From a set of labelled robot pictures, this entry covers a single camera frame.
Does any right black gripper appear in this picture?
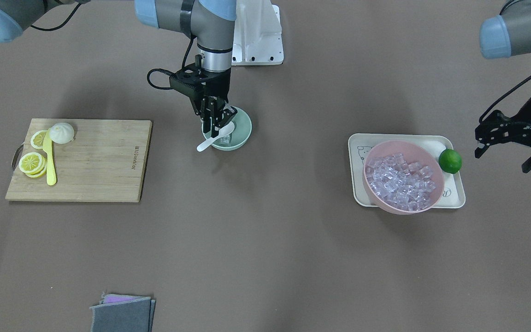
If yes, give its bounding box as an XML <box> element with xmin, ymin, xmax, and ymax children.
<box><xmin>199</xmin><ymin>69</ymin><xmax>238</xmax><ymax>135</ymax></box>

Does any white ceramic spoon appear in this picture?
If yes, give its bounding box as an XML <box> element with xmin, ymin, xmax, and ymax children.
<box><xmin>196</xmin><ymin>122</ymin><xmax>235</xmax><ymax>153</ymax></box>

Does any clear acrylic ice cube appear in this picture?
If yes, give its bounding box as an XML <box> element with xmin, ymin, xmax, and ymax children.
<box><xmin>219</xmin><ymin>134</ymin><xmax>232</xmax><ymax>146</ymax></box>

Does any pink bowl of ice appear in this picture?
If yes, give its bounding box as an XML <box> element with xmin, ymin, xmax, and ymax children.
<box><xmin>360</xmin><ymin>139</ymin><xmax>445</xmax><ymax>215</ymax></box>

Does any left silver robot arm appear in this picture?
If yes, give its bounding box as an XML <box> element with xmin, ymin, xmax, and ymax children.
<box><xmin>474</xmin><ymin>0</ymin><xmax>531</xmax><ymax>173</ymax></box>

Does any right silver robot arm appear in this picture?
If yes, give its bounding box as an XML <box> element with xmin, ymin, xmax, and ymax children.
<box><xmin>0</xmin><ymin>0</ymin><xmax>239</xmax><ymax>138</ymax></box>

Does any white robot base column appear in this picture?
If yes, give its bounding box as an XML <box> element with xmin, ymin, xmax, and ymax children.
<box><xmin>231</xmin><ymin>0</ymin><xmax>284</xmax><ymax>66</ymax></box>

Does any mint green bowl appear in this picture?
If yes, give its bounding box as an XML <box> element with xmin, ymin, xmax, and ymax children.
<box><xmin>211</xmin><ymin>107</ymin><xmax>252</xmax><ymax>151</ymax></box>

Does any green lime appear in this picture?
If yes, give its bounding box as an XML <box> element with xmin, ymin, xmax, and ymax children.
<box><xmin>438</xmin><ymin>148</ymin><xmax>463</xmax><ymax>174</ymax></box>

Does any bamboo cutting board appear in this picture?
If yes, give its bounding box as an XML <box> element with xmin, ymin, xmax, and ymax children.
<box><xmin>6</xmin><ymin>118</ymin><xmax>153</xmax><ymax>202</ymax></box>

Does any yellow plastic knife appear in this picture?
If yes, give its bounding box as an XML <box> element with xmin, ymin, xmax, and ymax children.
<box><xmin>42</xmin><ymin>131</ymin><xmax>57</xmax><ymax>186</ymax></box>

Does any lemon slice near bun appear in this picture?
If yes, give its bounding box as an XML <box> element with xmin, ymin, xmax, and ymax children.
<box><xmin>30</xmin><ymin>130</ymin><xmax>48</xmax><ymax>150</ymax></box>

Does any lemon slice stack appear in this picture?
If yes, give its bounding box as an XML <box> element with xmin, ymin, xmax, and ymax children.
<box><xmin>18</xmin><ymin>153</ymin><xmax>47</xmax><ymax>178</ymax></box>

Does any grey folded cloth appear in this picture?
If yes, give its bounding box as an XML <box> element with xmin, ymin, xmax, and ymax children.
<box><xmin>90</xmin><ymin>293</ymin><xmax>156</xmax><ymax>332</ymax></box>

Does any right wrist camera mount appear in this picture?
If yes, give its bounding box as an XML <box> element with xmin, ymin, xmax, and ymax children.
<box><xmin>169</xmin><ymin>54</ymin><xmax>208</xmax><ymax>118</ymax></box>

